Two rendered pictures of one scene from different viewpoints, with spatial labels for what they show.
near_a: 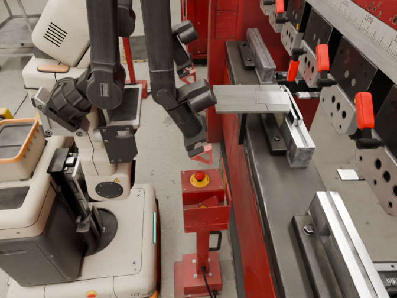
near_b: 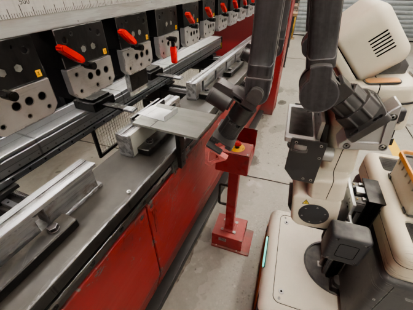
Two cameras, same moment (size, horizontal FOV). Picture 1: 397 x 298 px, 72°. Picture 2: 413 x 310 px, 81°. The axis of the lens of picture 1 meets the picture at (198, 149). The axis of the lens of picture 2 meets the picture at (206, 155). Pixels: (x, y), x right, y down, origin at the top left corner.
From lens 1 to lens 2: 159 cm
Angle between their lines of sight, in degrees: 97
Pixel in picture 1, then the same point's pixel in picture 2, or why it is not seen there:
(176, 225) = (235, 293)
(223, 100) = (201, 121)
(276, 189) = (201, 109)
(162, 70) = not seen: hidden behind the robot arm
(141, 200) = (277, 281)
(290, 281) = not seen: hidden behind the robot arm
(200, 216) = (245, 135)
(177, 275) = (247, 244)
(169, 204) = not seen: outside the picture
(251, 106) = (183, 111)
